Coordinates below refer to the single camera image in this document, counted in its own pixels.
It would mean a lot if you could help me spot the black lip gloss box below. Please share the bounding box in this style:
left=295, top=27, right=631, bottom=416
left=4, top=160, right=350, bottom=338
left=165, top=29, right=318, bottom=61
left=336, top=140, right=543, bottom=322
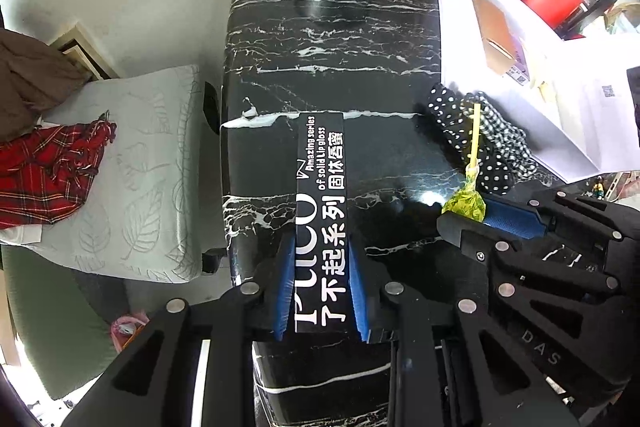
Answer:
left=294, top=113, right=350, bottom=334

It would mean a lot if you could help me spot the black polka dot scrunchie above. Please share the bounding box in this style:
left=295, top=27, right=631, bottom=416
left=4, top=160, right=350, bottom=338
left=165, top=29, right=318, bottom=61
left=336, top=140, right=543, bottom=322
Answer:
left=426, top=84, right=515, bottom=195

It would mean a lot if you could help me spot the brown cardboard box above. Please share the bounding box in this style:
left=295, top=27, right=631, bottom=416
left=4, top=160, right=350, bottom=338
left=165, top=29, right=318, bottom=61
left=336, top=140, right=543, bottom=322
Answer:
left=472, top=0, right=522, bottom=75

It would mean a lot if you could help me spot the black white gingham scrunchie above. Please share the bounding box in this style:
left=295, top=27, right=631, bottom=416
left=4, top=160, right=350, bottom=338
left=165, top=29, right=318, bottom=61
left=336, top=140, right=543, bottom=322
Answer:
left=474, top=92, right=537, bottom=181

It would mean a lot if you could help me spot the white open gift box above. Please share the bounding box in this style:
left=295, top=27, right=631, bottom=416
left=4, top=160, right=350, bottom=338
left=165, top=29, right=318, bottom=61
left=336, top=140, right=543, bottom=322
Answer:
left=438, top=0, right=639, bottom=182

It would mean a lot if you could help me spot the red plaid cloth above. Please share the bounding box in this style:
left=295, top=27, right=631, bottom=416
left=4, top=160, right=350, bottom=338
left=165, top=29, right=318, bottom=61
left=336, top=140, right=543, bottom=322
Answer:
left=1, top=116, right=117, bottom=230

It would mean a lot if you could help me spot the brown cloth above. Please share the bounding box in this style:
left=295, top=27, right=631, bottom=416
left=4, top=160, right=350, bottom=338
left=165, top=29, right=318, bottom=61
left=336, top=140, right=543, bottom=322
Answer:
left=0, top=29, right=92, bottom=142

